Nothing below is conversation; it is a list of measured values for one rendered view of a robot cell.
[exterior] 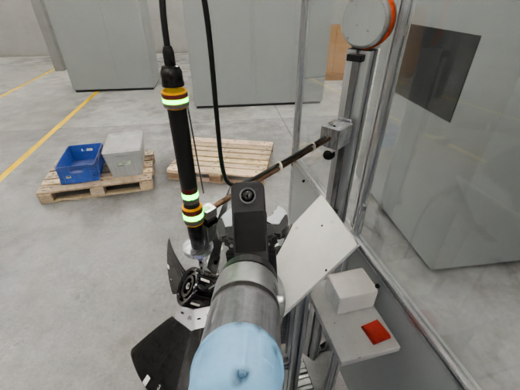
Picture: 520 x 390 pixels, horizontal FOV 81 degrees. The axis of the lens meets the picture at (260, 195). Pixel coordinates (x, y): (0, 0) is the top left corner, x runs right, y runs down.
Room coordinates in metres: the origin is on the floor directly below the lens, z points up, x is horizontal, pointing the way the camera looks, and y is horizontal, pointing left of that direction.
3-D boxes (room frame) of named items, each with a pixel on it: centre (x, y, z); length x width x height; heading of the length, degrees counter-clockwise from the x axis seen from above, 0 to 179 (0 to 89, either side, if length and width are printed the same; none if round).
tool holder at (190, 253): (0.53, 0.14, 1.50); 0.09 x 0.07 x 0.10; 139
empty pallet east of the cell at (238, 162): (3.66, 0.47, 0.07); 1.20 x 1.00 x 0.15; 82
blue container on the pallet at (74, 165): (3.22, 2.10, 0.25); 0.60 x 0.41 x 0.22; 15
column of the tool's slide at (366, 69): (1.07, -0.33, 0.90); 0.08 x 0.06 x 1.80; 49
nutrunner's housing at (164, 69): (0.53, 0.14, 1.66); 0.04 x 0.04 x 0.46
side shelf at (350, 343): (0.77, -0.36, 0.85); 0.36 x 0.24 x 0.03; 14
